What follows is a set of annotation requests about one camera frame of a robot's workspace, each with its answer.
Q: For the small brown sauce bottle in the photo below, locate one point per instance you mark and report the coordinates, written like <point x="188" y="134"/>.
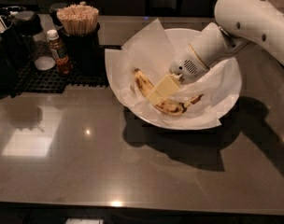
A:
<point x="59" y="53"/>

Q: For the black condiment caddy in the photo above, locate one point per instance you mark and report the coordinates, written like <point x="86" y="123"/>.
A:
<point x="13" y="54"/>

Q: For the bundle of wooden stir sticks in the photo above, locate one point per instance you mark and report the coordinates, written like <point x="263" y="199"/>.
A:
<point x="78" y="19"/>

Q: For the dark jar behind sticks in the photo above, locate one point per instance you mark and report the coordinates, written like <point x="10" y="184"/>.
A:
<point x="54" y="8"/>

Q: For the white paper liner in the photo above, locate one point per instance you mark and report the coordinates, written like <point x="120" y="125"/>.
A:
<point x="142" y="53"/>

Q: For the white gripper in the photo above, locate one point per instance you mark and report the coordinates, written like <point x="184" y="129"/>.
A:
<point x="186" y="64"/>

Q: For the black stir stick holder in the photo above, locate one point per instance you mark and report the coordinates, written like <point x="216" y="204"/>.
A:
<point x="84" y="50"/>

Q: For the white bowl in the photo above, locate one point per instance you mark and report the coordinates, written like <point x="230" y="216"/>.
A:
<point x="226" y="87"/>

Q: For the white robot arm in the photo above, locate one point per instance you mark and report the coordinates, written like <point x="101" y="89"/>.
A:
<point x="237" y="22"/>

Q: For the black plastic grid mat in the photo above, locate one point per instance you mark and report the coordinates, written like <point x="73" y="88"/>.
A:
<point x="32" y="80"/>

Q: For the glass shaker with black lid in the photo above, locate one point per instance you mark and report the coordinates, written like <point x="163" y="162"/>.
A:
<point x="28" y="26"/>

